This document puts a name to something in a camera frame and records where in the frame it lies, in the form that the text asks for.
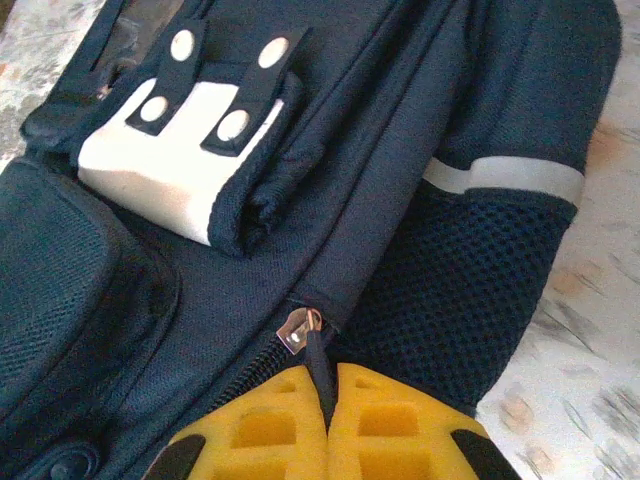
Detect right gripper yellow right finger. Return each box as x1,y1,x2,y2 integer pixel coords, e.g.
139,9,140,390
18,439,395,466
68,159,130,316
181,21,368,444
329,363,521,480

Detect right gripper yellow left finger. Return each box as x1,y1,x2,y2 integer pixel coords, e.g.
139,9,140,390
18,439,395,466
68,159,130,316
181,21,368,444
149,367,329,480

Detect metal zipper slider black cord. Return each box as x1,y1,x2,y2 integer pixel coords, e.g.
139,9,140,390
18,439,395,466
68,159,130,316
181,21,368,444
274,304,337,426

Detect navy student backpack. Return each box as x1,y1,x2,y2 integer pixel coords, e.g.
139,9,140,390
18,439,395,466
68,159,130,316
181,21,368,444
0,0,626,480

